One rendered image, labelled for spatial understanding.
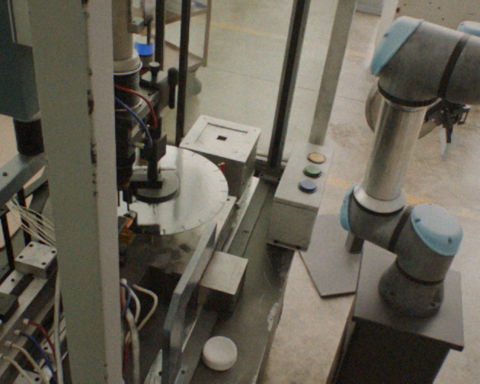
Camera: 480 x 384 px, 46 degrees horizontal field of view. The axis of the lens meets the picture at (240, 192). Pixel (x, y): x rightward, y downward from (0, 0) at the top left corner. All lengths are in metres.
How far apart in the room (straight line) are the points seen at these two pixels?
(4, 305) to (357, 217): 0.75
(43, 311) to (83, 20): 0.92
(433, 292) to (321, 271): 1.16
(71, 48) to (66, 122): 0.05
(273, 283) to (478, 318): 1.38
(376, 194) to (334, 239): 1.42
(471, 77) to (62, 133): 0.76
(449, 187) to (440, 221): 2.00
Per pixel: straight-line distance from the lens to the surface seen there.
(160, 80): 1.04
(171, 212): 1.20
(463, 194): 3.28
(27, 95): 0.97
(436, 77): 1.04
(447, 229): 1.29
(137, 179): 1.16
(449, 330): 1.41
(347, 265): 2.55
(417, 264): 1.32
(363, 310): 1.36
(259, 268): 1.39
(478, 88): 1.04
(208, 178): 1.31
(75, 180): 0.42
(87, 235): 0.45
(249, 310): 1.30
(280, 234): 1.44
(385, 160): 1.19
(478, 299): 2.68
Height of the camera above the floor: 1.72
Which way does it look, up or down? 37 degrees down
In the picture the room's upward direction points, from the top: 8 degrees clockwise
